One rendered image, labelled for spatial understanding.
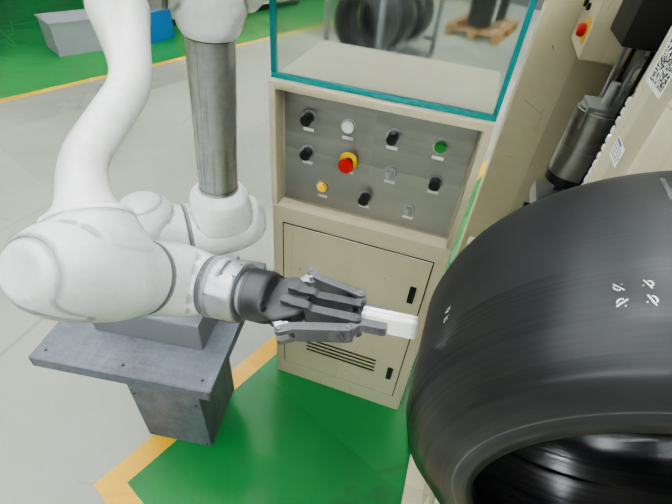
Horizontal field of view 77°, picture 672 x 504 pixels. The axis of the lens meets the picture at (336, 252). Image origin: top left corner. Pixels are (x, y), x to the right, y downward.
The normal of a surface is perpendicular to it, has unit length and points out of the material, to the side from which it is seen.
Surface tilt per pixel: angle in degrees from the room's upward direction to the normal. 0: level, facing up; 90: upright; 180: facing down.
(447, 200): 90
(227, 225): 90
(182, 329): 90
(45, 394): 0
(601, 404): 82
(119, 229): 54
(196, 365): 0
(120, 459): 0
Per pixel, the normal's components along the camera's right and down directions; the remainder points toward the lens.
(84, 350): 0.07, -0.74
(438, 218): -0.32, 0.61
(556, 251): -0.59, -0.73
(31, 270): -0.23, 0.06
